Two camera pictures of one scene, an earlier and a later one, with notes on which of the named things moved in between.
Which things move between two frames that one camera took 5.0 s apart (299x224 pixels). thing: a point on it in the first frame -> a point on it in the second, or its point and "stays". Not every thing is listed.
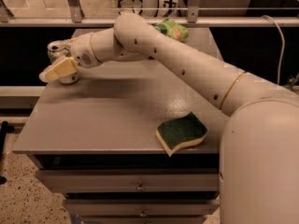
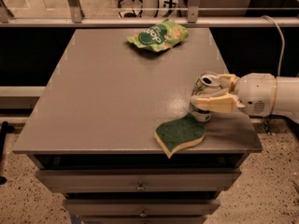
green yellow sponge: x=175 y=133 stays
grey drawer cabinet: x=133 y=142 stays
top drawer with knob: x=176 y=180 stays
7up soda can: x=59 y=50 -> x=206 y=82
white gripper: x=81 y=51 -> x=256 y=92
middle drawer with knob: x=140 y=207 stays
